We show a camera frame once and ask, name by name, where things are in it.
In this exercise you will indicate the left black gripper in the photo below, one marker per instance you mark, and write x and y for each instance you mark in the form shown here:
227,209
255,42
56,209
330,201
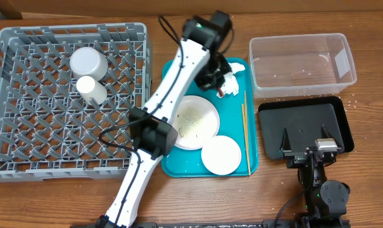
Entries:
203,82

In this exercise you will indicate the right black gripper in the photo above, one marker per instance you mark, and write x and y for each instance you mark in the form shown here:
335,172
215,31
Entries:
295,158

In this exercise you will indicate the red sauce packet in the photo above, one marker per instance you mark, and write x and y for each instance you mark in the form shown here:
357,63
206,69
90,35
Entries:
220,93

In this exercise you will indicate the white plastic cup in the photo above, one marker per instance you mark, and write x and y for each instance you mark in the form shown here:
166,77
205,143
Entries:
90,88

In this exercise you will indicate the grey bowl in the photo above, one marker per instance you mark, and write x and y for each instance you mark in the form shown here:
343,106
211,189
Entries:
87,61

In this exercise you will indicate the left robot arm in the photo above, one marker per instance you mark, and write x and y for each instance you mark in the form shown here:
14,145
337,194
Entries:
149,134

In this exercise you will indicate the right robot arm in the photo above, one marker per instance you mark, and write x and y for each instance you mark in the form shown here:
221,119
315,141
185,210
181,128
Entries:
325,200

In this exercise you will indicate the grey dishwasher rack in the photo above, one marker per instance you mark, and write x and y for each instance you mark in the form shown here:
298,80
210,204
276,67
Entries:
47,130

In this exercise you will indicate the lower crumpled white napkin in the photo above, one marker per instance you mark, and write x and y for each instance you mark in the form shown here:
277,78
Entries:
230,85

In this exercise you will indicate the crumpled white napkin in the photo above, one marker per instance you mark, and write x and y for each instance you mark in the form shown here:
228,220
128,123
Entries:
237,67
230,85

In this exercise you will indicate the black plastic tray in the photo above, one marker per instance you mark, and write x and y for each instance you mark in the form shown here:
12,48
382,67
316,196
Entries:
303,120

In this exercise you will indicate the upper crumpled white napkin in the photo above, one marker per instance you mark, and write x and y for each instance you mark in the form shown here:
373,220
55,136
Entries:
237,67

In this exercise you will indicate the right wooden chopstick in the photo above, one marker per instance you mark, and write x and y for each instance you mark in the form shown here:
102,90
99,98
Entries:
245,103

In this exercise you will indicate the wooden chopstick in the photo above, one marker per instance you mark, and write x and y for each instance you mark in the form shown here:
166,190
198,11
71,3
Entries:
245,103
246,140

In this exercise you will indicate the left wooden chopstick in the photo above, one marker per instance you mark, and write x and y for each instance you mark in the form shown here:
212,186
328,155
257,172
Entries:
246,140

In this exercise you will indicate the large white plate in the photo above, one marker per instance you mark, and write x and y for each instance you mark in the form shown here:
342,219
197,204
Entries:
196,121

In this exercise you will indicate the clear plastic bin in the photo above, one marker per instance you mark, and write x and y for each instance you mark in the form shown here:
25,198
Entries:
301,65

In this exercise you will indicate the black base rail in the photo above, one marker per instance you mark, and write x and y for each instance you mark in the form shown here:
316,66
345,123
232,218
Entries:
263,224

